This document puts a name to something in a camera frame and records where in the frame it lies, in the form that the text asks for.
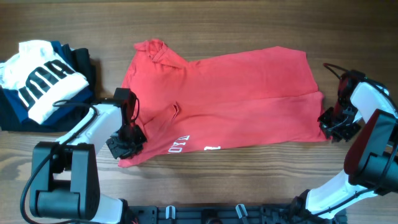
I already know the red t-shirt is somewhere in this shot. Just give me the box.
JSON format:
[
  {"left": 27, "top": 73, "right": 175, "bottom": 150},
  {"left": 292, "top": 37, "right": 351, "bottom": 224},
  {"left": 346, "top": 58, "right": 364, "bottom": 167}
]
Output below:
[{"left": 119, "top": 39, "right": 326, "bottom": 167}]

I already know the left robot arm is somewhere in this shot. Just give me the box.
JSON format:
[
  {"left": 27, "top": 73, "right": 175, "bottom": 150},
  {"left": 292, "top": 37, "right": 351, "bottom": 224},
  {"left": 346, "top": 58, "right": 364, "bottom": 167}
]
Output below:
[{"left": 20, "top": 88, "right": 147, "bottom": 223}]

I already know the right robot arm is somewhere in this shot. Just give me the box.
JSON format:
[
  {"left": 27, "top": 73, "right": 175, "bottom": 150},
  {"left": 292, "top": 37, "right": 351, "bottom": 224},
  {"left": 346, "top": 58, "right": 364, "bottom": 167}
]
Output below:
[{"left": 287, "top": 69, "right": 397, "bottom": 223}]

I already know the black folded garment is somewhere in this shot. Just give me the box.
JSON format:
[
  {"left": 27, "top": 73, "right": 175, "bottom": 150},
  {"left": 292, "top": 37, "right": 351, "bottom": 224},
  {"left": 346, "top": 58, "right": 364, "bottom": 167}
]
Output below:
[{"left": 1, "top": 41, "right": 96, "bottom": 133}]

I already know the blue folded garment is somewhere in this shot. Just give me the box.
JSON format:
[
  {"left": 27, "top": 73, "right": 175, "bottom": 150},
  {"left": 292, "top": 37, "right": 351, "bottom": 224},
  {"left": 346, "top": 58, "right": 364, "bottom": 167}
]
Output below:
[{"left": 2, "top": 40, "right": 94, "bottom": 126}]

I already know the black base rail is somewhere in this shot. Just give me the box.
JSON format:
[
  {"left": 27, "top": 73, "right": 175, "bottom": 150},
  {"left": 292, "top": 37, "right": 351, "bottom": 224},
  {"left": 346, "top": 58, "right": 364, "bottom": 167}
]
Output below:
[{"left": 130, "top": 204, "right": 348, "bottom": 224}]

